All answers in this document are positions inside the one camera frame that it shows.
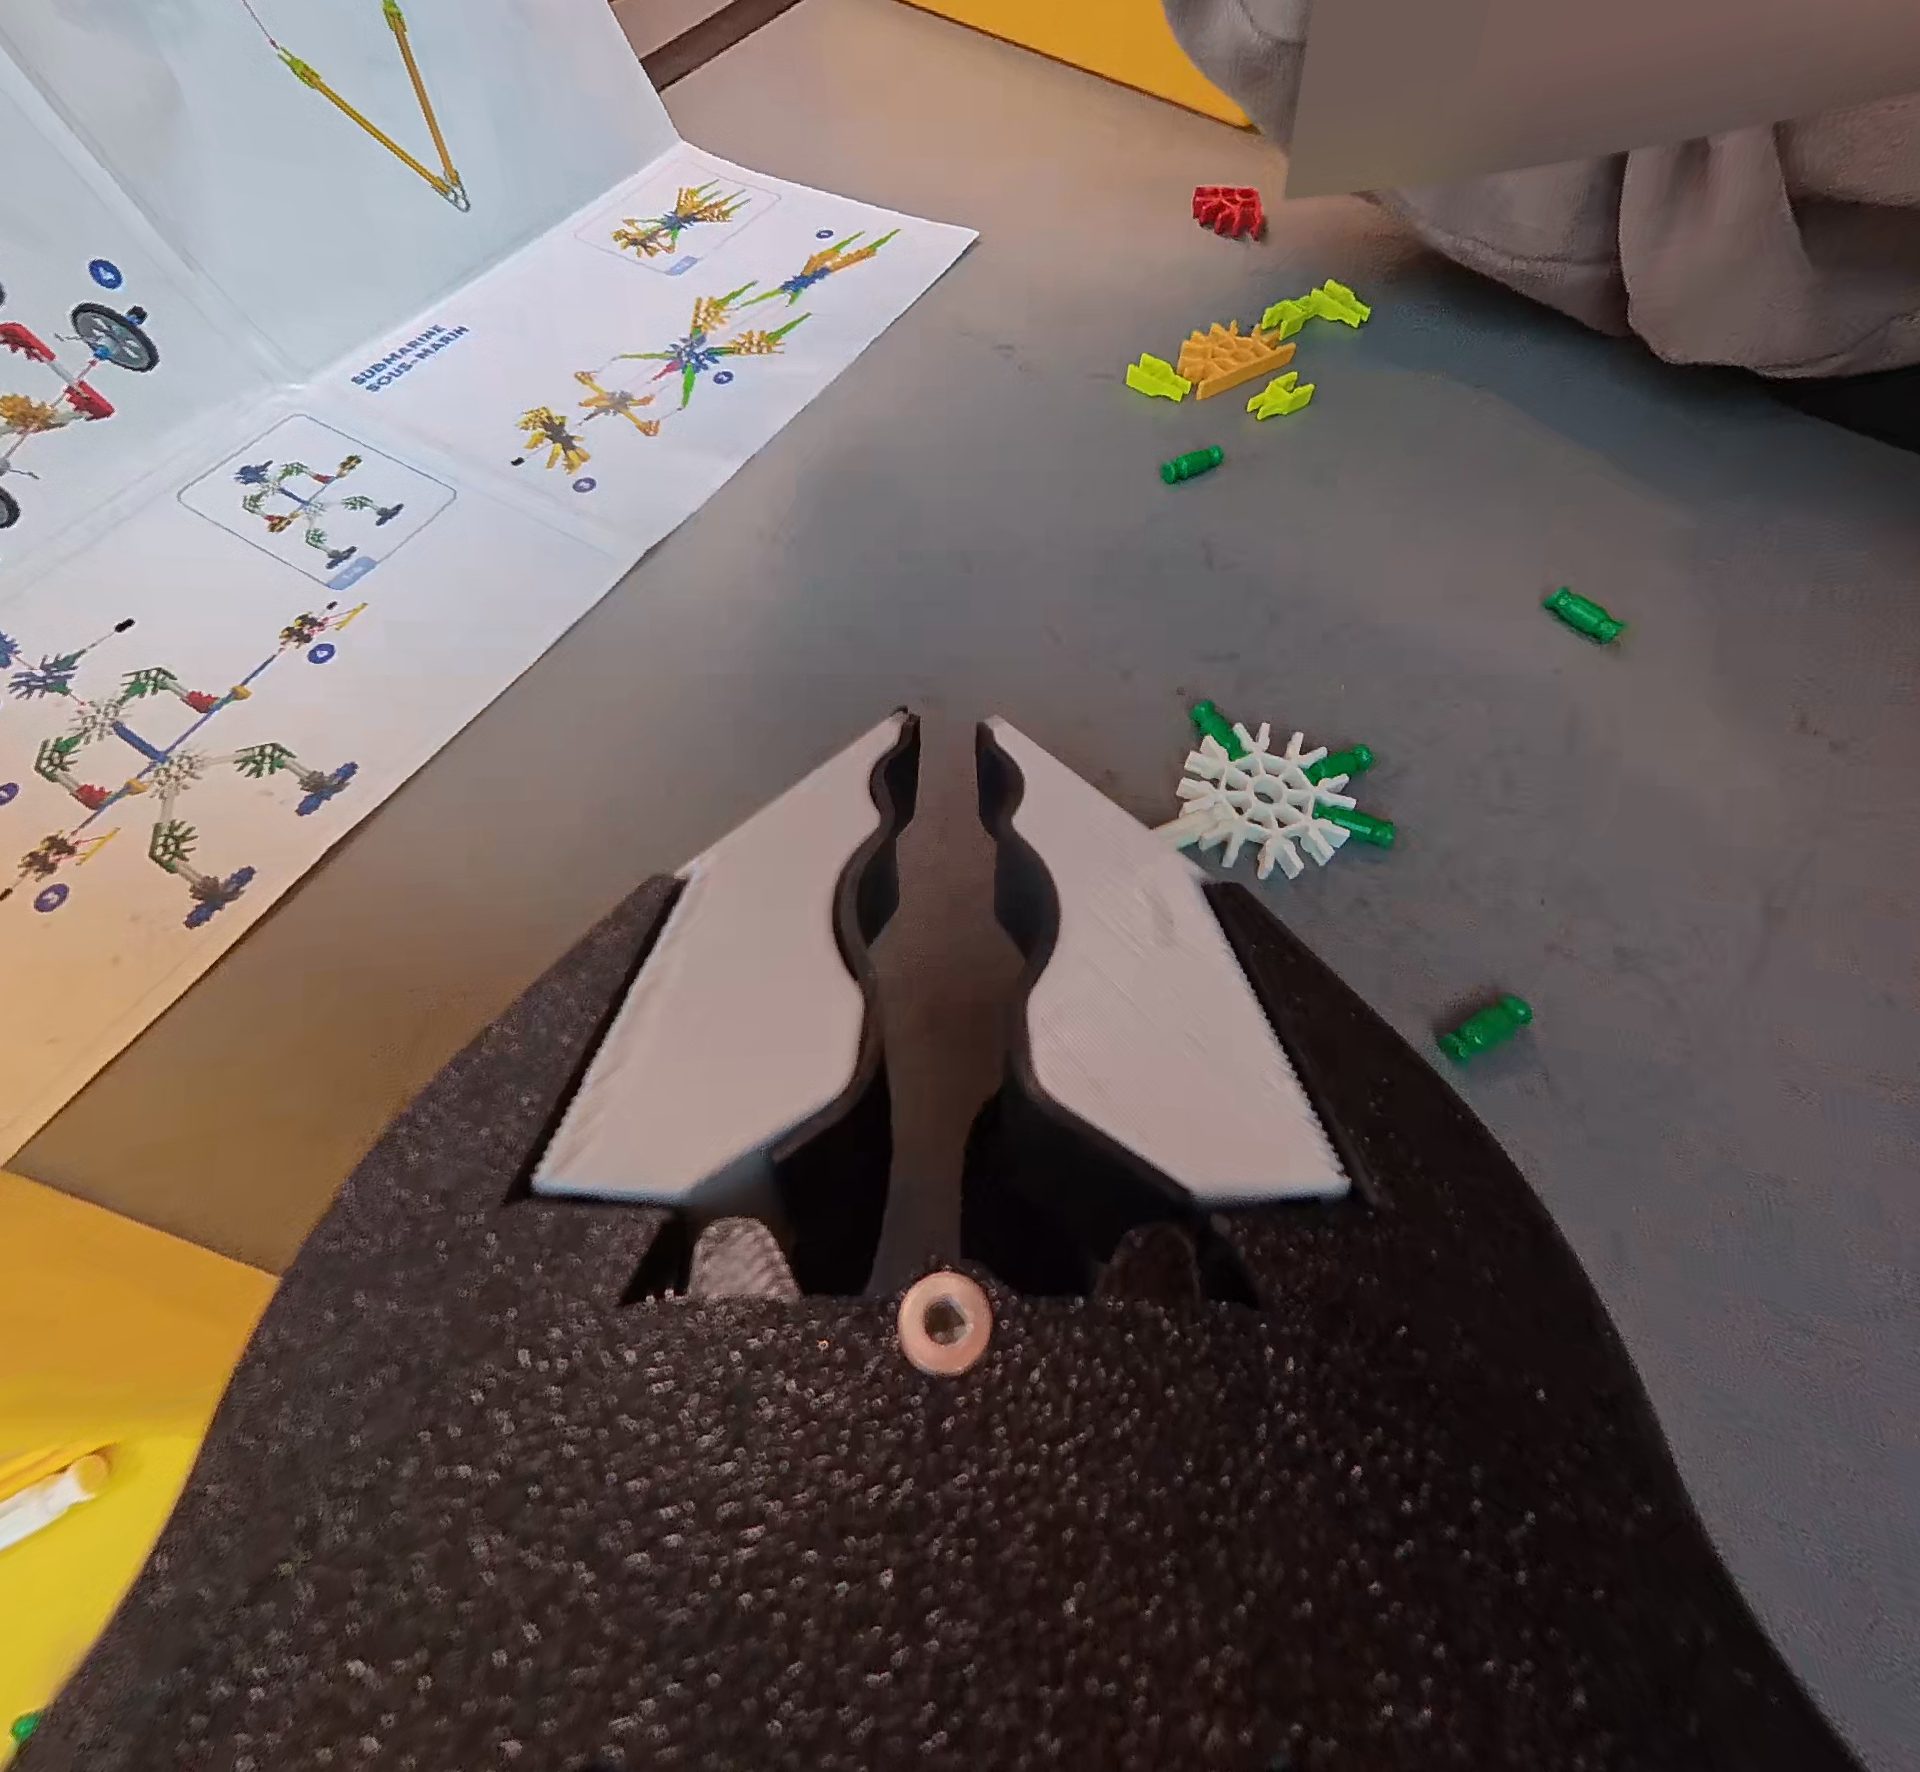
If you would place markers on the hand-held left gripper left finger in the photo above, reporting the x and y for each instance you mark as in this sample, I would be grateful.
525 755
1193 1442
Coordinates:
703 1036

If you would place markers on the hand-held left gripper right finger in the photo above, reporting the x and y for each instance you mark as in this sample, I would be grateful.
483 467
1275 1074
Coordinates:
1183 1036

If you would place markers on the white snowflake connector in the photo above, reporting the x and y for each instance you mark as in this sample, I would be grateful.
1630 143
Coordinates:
1231 812

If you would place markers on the small green rod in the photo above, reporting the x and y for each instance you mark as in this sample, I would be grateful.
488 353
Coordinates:
1364 833
1485 1026
1193 465
1344 761
1216 729
1582 616

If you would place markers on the yellow-green clip connector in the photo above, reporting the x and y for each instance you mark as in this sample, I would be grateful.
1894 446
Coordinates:
1334 302
1152 377
1283 398

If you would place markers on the yellow half-round connector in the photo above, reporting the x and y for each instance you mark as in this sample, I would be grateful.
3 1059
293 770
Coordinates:
1233 355

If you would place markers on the red block connector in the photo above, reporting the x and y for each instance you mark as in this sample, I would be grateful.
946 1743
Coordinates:
1231 210

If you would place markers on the person's right forearm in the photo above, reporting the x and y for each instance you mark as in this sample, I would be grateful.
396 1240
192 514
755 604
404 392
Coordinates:
1724 256

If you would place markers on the grey desk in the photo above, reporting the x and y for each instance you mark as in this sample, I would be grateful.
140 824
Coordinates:
1500 1201

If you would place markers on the folded paper instruction sheet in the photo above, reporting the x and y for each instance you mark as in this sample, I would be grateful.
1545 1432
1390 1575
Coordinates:
373 302

